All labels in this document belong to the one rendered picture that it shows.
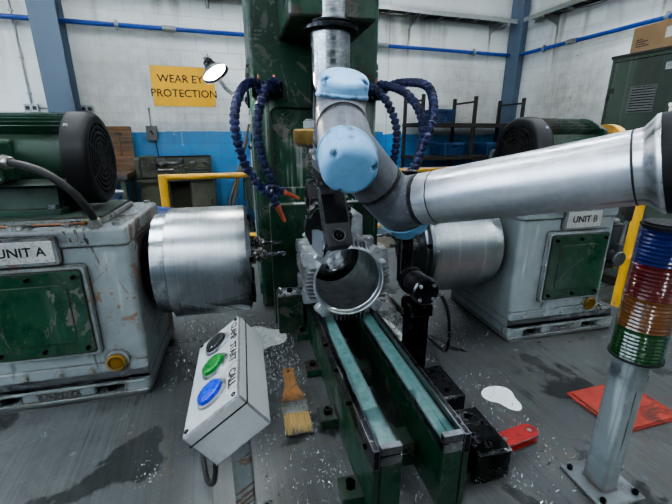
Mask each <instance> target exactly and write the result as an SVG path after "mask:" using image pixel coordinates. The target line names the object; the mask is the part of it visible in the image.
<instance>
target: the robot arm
mask: <svg viewBox="0 0 672 504"><path fill-rule="evenodd" d="M368 91H369V81H368V79H367V77H366V76H365V75H364V74H362V73H361V72H359V71H356V70H354V69H350V68H343V67H334V68H329V69H326V70H324V71H323V72H322V73H321V74H320V75H319V79H318V86H317V92H316V93H315V95H316V108H315V120H314V132H313V149H309V151H308V152H309V155H312V160H311V162H312V170H311V172H312V175H313V176H314V179H306V183H305V196H304V202H305V206H306V209H307V213H308V214H309V215H305V217H306V219H305V220H304V231H305V235H306V237H307V239H308V241H309V243H310V245H311V246H312V248H313V250H314V251H315V253H316V254H317V255H318V256H320V257H326V256H327V255H328V254H330V253H331V252H332V251H336V250H346V249H348V248H349V247H350V246H351V245H352V243H353V238H352V232H351V226H352V218H353V216H352V213H349V211H350V210H351V206H350V205H349V204H348V202H347V201H348V199H349V197H348V195H347V193H351V194H352V195H353V196H354V197H355V198H356V199H357V200H358V201H359V202H360V203H361V204H362V205H363V206H364V207H365V208H366V209H367V210H368V211H369V212H370V213H371V214H372V215H373V216H374V217H375V218H376V219H377V221H378V222H379V224H380V225H381V226H382V227H383V228H384V229H385V230H387V231H389V232H390V233H391V234H392V235H393V236H395V237H396V238H399V239H403V240H406V239H412V238H413V237H414V236H416V235H420V234H421V233H423V232H424V231H425V230H426V228H427V227H428V225H429V224H439V223H450V222H461V221H472V220H484V219H495V218H506V217H517V216H528V215H539V214H550V213H561V212H572V211H583V210H594V209H606V208H617V207H628V206H639V205H648V206H651V207H653V208H654V209H656V210H658V211H659V212H661V213H663V214H670V213H672V111H667V112H663V113H658V114H657V115H656V116H655V117H654V118H653V119H652V120H651V121H650V122H649V123H648V124H647V125H646V126H645V127H643V128H638V129H633V130H628V131H624V132H619V133H614V134H609V135H604V136H599V137H594V138H589V139H584V140H580V141H575V142H570V143H565V144H560V145H555V146H550V147H545V148H540V149H536V150H531V151H526V152H521V153H516V154H511V155H506V156H501V157H496V158H492V159H487V160H482V161H477V162H472V163H467V164H462V165H457V166H452V167H447V168H443V169H438V170H433V171H428V172H423V173H417V174H412V175H407V176H406V175H404V174H403V173H402V171H401V170H400V169H399V168H398V166H397V165H396V164H395V163H394V162H393V161H392V159H391V158H390V157H389V156H388V154H387V153H386V152H385V151H384V149H383V148H382V147H381V146H380V144H379V143H378V142H377V141H376V139H375V138H374V137H373V135H372V133H371V131H370V128H369V123H368V119H367V115H366V103H367V100H368V99H369V97H368ZM312 181H316V182H312ZM310 182H311V184H309V183H310ZM306 195H307V197H306ZM323 240H324V244H323ZM324 245H325V248H324ZM323 248H324V250H323Z"/></svg>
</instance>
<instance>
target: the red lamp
mask: <svg viewBox="0 0 672 504"><path fill-rule="evenodd" d="M630 260H631V262H630V265H629V269H628V273H627V277H626V281H625V284H624V288H623V290H624V291H625V292H626V293H627V294H629V295H630V296H632V297H635V298H637V299H640V300H644V301H647V302H652V303H658V304H672V270H666V269H659V268H654V267H650V266H646V265H642V264H640V263H637V262H635V261H634V260H632V259H630Z"/></svg>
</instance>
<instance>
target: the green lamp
mask: <svg viewBox="0 0 672 504"><path fill-rule="evenodd" d="M671 335H672V334H671ZM671 335H669V336H662V337H658V336H649V335H644V334H640V333H637V332H634V331H631V330H629V329H627V328H625V327H623V326H622V325H620V324H619V323H618V322H617V321H616V320H615V326H614V329H613V333H612V337H611V342H610V349H611V350H612V352H614V353H615V354H616V355H618V356H619V357H621V358H623V359H626V360H628V361H631V362H634V363H638V364H642V365H651V366H654V365H660V364H662V363H663V361H664V357H665V354H666V350H667V347H668V345H669V342H670V341H669V340H670V339H671V337H670V336H671Z"/></svg>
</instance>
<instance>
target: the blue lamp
mask: <svg viewBox="0 0 672 504"><path fill-rule="evenodd" d="M631 259H632V260H634V261H635V262H637V263H640V264H642V265H646V266H650V267H654V268H659V269H666V270H672V233H667V232H660V231H655V230H651V229H647V228H644V227H642V225H639V229H638V233H637V237H636V241H635V245H634V249H633V252H632V256H631Z"/></svg>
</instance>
